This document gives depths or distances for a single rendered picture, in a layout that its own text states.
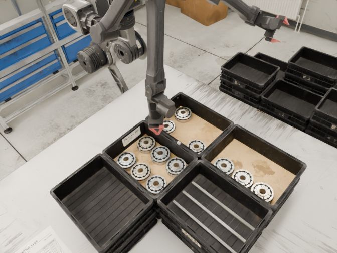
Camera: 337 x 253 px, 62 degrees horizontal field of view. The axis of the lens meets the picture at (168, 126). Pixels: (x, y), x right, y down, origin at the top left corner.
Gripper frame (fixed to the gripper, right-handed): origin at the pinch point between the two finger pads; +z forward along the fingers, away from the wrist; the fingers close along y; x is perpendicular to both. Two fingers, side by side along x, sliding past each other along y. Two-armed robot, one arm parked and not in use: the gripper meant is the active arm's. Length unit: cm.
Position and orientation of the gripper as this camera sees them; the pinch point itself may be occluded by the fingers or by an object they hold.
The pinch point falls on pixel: (157, 128)
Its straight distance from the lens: 131.3
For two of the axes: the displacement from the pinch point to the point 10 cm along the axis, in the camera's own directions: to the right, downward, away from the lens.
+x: -10.0, 0.5, 0.4
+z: 0.6, 6.5, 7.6
